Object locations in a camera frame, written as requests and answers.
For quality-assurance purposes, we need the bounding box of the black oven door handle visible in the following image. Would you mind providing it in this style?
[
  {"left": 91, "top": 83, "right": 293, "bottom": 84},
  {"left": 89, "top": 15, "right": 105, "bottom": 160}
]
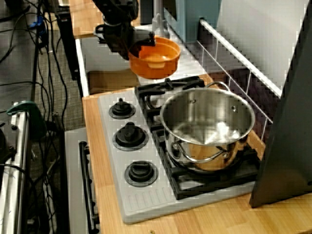
[{"left": 78, "top": 140, "right": 100, "bottom": 234}]

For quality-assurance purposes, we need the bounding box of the stainless steel pot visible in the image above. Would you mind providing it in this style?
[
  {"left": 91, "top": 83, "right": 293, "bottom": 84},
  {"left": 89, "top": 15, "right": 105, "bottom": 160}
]
[{"left": 159, "top": 81, "right": 256, "bottom": 173}]

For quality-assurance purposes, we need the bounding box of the black post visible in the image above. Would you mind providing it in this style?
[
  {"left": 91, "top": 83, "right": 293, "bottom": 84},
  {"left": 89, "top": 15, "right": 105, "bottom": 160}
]
[{"left": 57, "top": 11, "right": 80, "bottom": 81}]

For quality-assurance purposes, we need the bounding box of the wooden countertop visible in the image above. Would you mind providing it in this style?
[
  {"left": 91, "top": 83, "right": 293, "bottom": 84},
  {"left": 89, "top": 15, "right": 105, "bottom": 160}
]
[{"left": 82, "top": 73, "right": 312, "bottom": 234}]

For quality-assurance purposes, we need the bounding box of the white oven door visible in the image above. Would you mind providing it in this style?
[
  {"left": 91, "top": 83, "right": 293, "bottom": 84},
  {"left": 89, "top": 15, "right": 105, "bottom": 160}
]
[{"left": 63, "top": 126, "right": 100, "bottom": 234}]

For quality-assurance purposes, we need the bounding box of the blue connector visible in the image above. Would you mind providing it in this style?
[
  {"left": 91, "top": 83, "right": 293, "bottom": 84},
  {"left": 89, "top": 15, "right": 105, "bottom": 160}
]
[{"left": 29, "top": 16, "right": 46, "bottom": 35}]

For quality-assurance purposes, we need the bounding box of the white toy sink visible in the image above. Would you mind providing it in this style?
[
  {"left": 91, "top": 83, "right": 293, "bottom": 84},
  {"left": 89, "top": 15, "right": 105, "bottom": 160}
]
[{"left": 75, "top": 25, "right": 208, "bottom": 98}]

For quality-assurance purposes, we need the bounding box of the dark slanted panel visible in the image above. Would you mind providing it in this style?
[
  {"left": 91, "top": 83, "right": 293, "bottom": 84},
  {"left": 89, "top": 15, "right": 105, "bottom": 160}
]
[{"left": 249, "top": 0, "right": 312, "bottom": 208}]

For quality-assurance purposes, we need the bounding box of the green clamp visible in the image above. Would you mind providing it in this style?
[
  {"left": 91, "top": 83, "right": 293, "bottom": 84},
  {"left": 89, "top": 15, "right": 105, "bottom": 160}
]
[{"left": 6, "top": 101, "right": 47, "bottom": 141}]

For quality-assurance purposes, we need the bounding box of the grey toy stove top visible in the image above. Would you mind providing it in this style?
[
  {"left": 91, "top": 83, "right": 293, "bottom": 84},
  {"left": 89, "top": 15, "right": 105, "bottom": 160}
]
[{"left": 97, "top": 78, "right": 256, "bottom": 224}]

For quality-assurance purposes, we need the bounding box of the wooden table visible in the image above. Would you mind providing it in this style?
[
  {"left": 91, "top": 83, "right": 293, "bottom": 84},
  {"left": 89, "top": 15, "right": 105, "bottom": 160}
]
[{"left": 69, "top": 0, "right": 142, "bottom": 39}]

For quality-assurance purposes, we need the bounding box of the orange plastic pot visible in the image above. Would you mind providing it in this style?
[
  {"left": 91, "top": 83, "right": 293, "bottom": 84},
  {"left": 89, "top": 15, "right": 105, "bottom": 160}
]
[{"left": 128, "top": 36, "right": 181, "bottom": 79}]

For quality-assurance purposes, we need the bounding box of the black burner grate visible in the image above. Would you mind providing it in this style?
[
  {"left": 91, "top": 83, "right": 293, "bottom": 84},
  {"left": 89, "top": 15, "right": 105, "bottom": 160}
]
[
  {"left": 135, "top": 76, "right": 206, "bottom": 122},
  {"left": 150, "top": 126, "right": 261, "bottom": 200}
]

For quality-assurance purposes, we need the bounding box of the grey toy faucet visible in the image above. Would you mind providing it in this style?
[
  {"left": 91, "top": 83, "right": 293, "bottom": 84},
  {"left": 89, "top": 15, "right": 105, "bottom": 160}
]
[{"left": 151, "top": 13, "right": 171, "bottom": 39}]

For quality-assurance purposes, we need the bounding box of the teal cabinet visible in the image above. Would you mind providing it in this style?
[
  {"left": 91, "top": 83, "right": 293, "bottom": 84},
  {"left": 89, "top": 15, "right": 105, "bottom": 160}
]
[{"left": 163, "top": 0, "right": 222, "bottom": 43}]

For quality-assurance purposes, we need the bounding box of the aluminium frame rail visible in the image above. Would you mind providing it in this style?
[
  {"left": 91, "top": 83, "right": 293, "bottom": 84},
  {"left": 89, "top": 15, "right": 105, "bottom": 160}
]
[{"left": 0, "top": 102, "right": 31, "bottom": 234}]

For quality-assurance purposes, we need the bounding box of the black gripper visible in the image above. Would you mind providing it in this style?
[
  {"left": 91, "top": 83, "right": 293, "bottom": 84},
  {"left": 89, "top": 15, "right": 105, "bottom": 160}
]
[{"left": 95, "top": 21, "right": 157, "bottom": 61}]

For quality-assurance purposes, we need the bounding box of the black stove knob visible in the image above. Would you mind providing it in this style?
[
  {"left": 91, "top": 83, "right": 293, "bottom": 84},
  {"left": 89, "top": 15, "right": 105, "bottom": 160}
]
[
  {"left": 108, "top": 97, "right": 137, "bottom": 120},
  {"left": 112, "top": 121, "right": 149, "bottom": 152},
  {"left": 124, "top": 160, "right": 159, "bottom": 188}
]

